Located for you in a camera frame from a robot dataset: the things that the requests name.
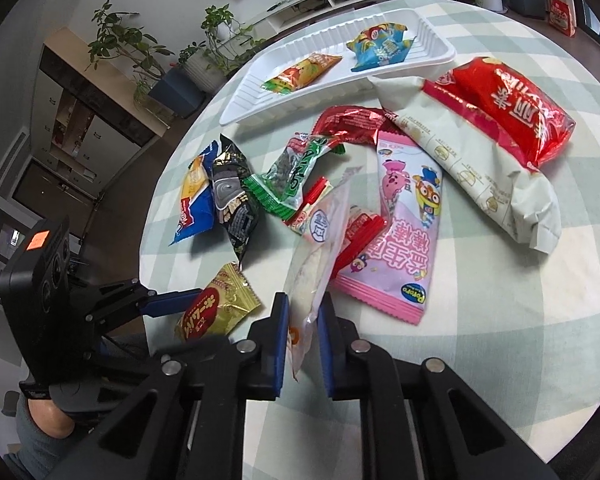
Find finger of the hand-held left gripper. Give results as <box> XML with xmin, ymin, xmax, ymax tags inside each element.
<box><xmin>86</xmin><ymin>279</ymin><xmax>203</xmax><ymax>334</ymax></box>

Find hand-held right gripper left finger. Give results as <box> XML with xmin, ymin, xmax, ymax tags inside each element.
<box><xmin>45</xmin><ymin>292</ymin><xmax>289</xmax><ymax>480</ymax></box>

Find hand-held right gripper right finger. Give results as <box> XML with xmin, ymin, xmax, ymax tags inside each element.
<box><xmin>317</xmin><ymin>293</ymin><xmax>556</xmax><ymax>480</ymax></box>

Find gold snack packet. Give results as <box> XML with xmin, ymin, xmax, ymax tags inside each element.
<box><xmin>174</xmin><ymin>262</ymin><xmax>262</xmax><ymax>344</ymax></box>

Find clear white pastry packet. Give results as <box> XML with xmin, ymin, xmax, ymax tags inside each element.
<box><xmin>286</xmin><ymin>169</ymin><xmax>352</xmax><ymax>382</ymax></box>

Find blue yellow snack packet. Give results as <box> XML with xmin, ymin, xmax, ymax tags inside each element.
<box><xmin>168</xmin><ymin>141</ymin><xmax>222</xmax><ymax>247</ymax></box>

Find black snack packet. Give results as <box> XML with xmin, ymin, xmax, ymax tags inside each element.
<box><xmin>211</xmin><ymin>133</ymin><xmax>262</xmax><ymax>267</ymax></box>

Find red white fruit print packet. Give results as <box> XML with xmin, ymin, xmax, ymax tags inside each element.
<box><xmin>282</xmin><ymin>176</ymin><xmax>390</xmax><ymax>282</ymax></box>

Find pink cartoon snack packet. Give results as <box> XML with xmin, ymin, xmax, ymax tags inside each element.
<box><xmin>329</xmin><ymin>129</ymin><xmax>443</xmax><ymax>327</ymax></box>

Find green sunflower seed packet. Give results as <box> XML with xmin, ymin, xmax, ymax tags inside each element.
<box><xmin>241</xmin><ymin>131</ymin><xmax>347</xmax><ymax>219</ymax></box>

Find red foil snack packet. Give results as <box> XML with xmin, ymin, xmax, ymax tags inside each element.
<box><xmin>311</xmin><ymin>104</ymin><xmax>397</xmax><ymax>147</ymax></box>

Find white paper snack bag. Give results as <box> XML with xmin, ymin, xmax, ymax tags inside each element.
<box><xmin>372</xmin><ymin>74</ymin><xmax>563</xmax><ymax>257</ymax></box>

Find white plastic tray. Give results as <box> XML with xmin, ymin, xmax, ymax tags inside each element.
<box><xmin>219</xmin><ymin>7</ymin><xmax>457</xmax><ymax>127</ymax></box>

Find large red snack bag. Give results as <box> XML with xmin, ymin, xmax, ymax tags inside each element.
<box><xmin>421</xmin><ymin>56</ymin><xmax>577</xmax><ymax>172</ymax></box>

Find person's left forearm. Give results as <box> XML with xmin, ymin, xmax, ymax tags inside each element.
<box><xmin>2</xmin><ymin>392</ymin><xmax>106</xmax><ymax>480</ymax></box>

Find wooden cabinet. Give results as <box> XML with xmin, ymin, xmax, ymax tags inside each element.
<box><xmin>29</xmin><ymin>41</ymin><xmax>167</xmax><ymax>197</ymax></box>

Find plant in dark blue planter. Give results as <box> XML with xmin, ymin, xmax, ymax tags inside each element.
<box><xmin>86</xmin><ymin>0</ymin><xmax>204</xmax><ymax>120</ymax></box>

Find plant in white ribbed pot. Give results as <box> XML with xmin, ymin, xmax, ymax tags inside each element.
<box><xmin>179</xmin><ymin>4</ymin><xmax>243</xmax><ymax>95</ymax></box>

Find orange green snack packet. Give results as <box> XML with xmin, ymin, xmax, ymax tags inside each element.
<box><xmin>261</xmin><ymin>52</ymin><xmax>344</xmax><ymax>96</ymax></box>

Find blue crinkled snack packet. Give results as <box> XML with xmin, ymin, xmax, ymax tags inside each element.
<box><xmin>346</xmin><ymin>20</ymin><xmax>417</xmax><ymax>74</ymax></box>

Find red paper bag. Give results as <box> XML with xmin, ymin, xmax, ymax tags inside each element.
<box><xmin>548</xmin><ymin>0</ymin><xmax>579</xmax><ymax>37</ymax></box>

